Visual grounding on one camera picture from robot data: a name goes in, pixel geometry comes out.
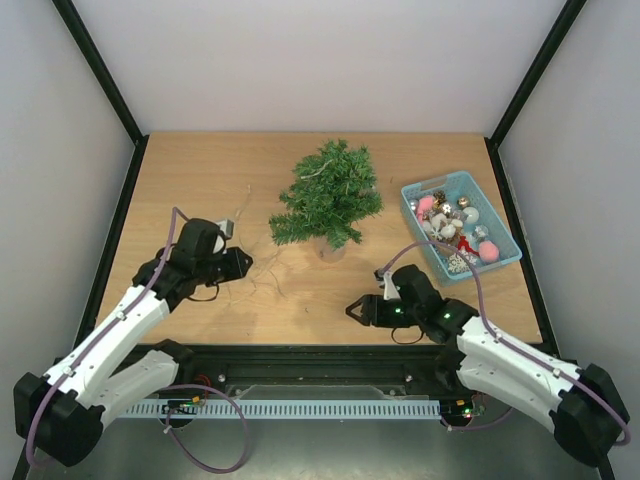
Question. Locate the pink pompom ornament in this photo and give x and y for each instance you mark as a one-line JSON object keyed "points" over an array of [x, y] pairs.
{"points": [[488, 252]]}

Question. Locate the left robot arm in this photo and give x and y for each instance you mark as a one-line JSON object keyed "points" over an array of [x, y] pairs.
{"points": [[65, 411]]}

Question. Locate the small green christmas tree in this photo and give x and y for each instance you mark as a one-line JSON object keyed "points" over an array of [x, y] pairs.
{"points": [[334, 189]]}

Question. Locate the light blue plastic basket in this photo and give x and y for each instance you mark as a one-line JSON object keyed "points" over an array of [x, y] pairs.
{"points": [[447, 222]]}

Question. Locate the clear string lights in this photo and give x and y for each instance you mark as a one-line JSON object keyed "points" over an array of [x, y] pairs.
{"points": [[264, 256]]}

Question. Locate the light blue cable duct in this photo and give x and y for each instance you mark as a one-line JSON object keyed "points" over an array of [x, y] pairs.
{"points": [[291, 409]]}

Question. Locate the black aluminium frame rail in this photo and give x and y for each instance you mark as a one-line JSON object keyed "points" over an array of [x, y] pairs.
{"points": [[412, 370]]}

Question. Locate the white snowflake ornament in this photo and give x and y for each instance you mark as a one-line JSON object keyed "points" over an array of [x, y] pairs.
{"points": [[460, 263]]}

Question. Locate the red reindeer ornament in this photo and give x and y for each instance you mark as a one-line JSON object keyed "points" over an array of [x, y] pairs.
{"points": [[465, 246]]}

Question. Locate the pink fluffy ornament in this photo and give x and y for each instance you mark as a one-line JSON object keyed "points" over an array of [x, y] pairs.
{"points": [[424, 205]]}

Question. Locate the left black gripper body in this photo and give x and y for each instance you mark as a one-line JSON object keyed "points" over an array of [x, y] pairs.
{"points": [[211, 272]]}

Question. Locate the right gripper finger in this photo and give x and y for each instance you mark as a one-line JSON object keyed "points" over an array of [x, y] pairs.
{"points": [[362, 305], [365, 316]]}

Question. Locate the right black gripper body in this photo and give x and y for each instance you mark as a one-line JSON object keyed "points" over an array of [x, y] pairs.
{"points": [[373, 310]]}

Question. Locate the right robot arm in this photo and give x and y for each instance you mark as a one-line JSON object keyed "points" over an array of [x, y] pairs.
{"points": [[580, 407]]}

